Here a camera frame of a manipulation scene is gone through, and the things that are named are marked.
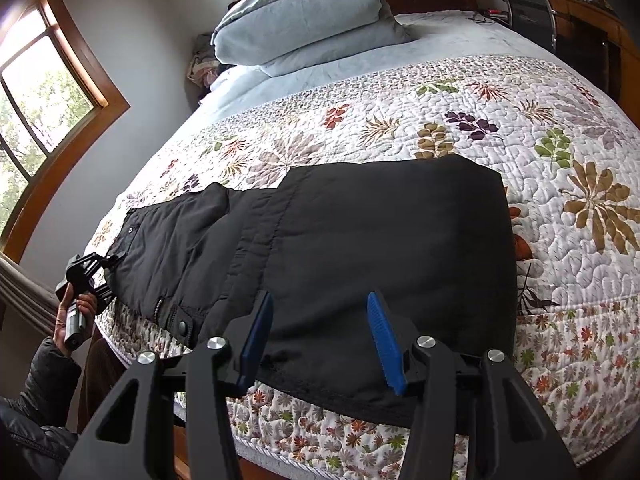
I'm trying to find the black pants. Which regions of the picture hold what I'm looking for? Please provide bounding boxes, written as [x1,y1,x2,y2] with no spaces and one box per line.
[106,155,516,427]

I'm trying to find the black jacket left forearm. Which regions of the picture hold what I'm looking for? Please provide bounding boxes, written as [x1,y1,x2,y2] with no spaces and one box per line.
[1,337,81,479]

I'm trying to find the person's left hand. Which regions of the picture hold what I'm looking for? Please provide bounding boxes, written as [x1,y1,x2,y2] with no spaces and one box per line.
[52,284,98,356]

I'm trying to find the grey curtain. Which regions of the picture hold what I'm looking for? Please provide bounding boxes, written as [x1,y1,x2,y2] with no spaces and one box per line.
[0,254,60,335]

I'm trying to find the wooden framed side window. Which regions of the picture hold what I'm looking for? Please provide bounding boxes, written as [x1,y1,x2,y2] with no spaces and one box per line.
[1,0,129,261]

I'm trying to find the crumpled beige clothes pile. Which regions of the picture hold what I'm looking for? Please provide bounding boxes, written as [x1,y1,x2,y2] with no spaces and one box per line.
[186,32,220,89]

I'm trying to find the floral quilted bedspread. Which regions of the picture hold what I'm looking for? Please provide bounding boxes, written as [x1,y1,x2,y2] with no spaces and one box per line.
[89,55,639,464]

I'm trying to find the light blue folded duvet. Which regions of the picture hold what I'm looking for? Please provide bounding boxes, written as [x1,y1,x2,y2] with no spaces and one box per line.
[210,0,383,66]

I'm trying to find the light blue pillow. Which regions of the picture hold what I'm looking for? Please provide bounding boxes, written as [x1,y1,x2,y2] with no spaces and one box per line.
[259,15,411,77]

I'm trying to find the light blue bed sheet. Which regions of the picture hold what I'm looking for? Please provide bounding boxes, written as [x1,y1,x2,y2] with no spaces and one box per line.
[198,11,556,120]

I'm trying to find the wooden desk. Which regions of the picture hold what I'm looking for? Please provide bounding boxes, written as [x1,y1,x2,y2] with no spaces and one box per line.
[550,0,640,126]

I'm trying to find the black mesh office chair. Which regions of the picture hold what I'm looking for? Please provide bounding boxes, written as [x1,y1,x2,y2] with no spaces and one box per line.
[504,0,556,53]

